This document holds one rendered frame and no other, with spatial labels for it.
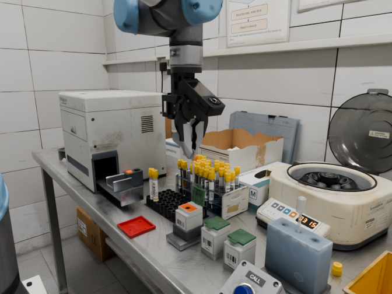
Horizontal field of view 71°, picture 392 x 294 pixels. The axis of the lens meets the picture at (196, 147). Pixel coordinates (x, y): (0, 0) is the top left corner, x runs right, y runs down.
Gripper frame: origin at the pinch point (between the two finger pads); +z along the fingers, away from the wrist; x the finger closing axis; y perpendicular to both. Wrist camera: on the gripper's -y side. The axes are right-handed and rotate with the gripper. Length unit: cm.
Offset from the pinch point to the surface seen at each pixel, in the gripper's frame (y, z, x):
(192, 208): -6.6, 9.8, 5.6
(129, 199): 15.2, 14.3, 9.4
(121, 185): 20.7, 12.1, 8.9
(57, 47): 163, -37, -19
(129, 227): 7.2, 17.3, 14.0
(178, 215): -4.6, 11.4, 8.1
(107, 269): 107, 105, -17
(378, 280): -39.9, 11.5, -2.3
